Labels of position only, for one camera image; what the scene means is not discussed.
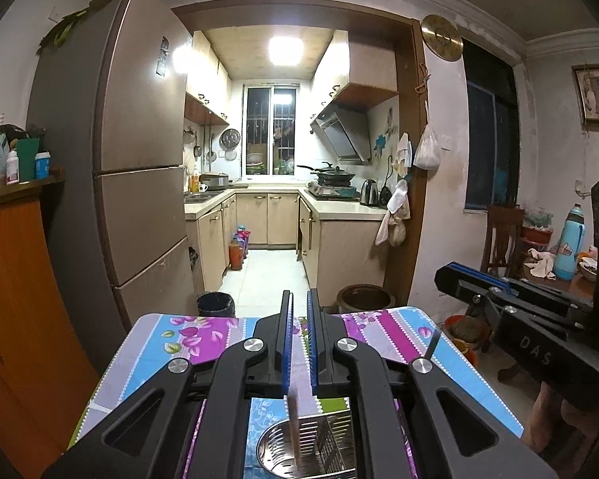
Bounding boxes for black wok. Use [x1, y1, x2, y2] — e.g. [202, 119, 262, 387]
[297, 161, 356, 179]

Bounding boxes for square ceiling light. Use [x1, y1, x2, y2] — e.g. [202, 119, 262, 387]
[268, 35, 304, 67]

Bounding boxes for red bucket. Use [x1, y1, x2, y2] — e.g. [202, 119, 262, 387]
[444, 314, 492, 355]

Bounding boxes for barred kitchen window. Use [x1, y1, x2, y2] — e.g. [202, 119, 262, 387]
[242, 85, 298, 176]

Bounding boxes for steel perforated utensil holder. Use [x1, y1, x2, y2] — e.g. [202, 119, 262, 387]
[252, 399, 363, 479]

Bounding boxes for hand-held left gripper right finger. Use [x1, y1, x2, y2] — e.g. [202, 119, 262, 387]
[307, 288, 557, 479]

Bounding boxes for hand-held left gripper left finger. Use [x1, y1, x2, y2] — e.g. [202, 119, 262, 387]
[42, 289, 295, 479]

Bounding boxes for black trash bin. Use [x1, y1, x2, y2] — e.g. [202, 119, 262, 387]
[196, 291, 236, 318]

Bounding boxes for floral striped tablecloth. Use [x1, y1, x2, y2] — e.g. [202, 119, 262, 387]
[70, 307, 525, 479]

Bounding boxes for gas stove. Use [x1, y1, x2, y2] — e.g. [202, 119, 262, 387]
[307, 182, 357, 198]

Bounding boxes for hanging kitchen cloths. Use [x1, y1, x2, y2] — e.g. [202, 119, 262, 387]
[375, 180, 411, 247]

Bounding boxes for dark wooden chair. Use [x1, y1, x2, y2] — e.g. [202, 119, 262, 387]
[479, 204, 526, 277]

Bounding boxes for beige upper cabinet over sink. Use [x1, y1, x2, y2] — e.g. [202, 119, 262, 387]
[184, 30, 230, 128]

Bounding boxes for green box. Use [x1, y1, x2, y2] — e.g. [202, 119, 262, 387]
[16, 137, 41, 182]

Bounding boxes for orange wooden cabinet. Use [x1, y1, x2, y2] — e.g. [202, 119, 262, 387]
[0, 167, 103, 460]

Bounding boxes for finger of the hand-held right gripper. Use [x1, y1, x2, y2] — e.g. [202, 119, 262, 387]
[450, 261, 596, 310]
[434, 264, 592, 333]

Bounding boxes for beige upper cabinet with hood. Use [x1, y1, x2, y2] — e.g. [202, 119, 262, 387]
[310, 30, 399, 111]

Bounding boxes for dark room window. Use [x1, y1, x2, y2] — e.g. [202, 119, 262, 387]
[462, 37, 522, 213]

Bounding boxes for brown ceramic jar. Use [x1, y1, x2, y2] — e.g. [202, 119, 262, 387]
[336, 284, 395, 314]

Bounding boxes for dark wooden side table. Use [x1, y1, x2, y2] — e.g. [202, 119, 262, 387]
[519, 254, 599, 305]

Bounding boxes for white hanging plastic bag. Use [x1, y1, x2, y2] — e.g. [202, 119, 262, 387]
[413, 101, 442, 170]

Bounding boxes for gold wall clock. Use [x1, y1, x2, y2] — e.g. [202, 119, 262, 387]
[420, 14, 463, 61]

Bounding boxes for beige lower kitchen cabinets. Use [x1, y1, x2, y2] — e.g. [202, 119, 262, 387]
[184, 190, 387, 293]

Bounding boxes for white crumpled cloth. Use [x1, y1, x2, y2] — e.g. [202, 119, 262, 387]
[524, 248, 557, 280]

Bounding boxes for blue thermos flask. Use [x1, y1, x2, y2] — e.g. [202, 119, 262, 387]
[552, 204, 586, 281]

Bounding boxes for wooden chopstick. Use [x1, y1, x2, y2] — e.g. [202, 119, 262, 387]
[288, 386, 303, 466]

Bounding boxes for silver refrigerator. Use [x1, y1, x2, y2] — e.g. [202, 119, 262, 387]
[27, 0, 198, 330]

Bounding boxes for steel range hood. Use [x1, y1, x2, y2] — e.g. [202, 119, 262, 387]
[310, 102, 373, 163]

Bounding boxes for person's right hand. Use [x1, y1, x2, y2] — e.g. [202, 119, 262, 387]
[526, 382, 599, 455]

